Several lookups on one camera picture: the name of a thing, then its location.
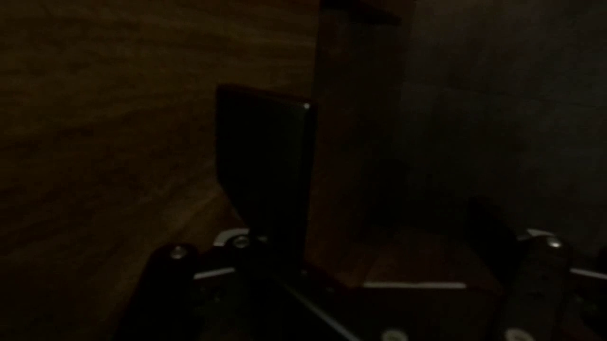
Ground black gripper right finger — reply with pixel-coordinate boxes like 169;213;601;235
467;199;569;341

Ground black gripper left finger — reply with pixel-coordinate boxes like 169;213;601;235
214;86;317;266

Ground brown wooden cabinet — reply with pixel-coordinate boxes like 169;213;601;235
307;0;607;285

